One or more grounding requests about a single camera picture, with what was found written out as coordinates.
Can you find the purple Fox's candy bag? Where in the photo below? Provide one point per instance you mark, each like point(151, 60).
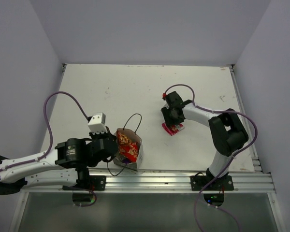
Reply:
point(123, 160)

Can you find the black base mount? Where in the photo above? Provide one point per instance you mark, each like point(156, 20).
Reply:
point(198, 182)
point(96, 182)

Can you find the pink candy packet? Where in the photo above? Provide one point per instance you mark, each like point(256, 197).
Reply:
point(173, 129)

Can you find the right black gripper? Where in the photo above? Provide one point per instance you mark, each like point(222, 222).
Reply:
point(166, 110)

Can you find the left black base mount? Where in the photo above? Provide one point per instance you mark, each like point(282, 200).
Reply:
point(96, 182)

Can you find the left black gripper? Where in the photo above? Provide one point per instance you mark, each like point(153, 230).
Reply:
point(106, 135)

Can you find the aluminium mounting rail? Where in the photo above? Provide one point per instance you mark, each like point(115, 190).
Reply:
point(149, 182)

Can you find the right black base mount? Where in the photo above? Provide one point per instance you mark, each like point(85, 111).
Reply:
point(198, 182)

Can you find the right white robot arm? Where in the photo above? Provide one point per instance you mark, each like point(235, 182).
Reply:
point(227, 131)

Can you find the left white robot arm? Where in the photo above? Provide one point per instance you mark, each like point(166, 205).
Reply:
point(65, 165)

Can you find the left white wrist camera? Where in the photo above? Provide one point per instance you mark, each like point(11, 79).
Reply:
point(96, 123)

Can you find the brown paper bag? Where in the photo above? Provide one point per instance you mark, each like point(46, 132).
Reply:
point(132, 134)

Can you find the red orange snack packet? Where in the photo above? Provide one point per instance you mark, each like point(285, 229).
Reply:
point(127, 147)

